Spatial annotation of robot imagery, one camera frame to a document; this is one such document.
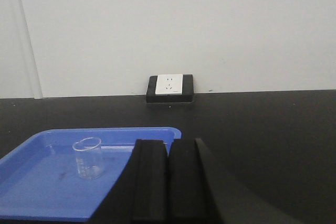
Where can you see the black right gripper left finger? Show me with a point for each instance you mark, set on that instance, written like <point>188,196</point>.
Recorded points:
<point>140,193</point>

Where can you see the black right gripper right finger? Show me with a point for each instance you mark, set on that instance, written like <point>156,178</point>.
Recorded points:
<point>202,190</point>

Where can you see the small clear glass beaker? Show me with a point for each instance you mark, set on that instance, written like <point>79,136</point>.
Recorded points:
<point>89,158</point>

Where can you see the blue plastic tray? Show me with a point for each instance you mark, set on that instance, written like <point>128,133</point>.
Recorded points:
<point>39,178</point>

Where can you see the white socket on black base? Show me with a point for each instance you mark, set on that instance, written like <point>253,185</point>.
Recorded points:
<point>170,88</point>

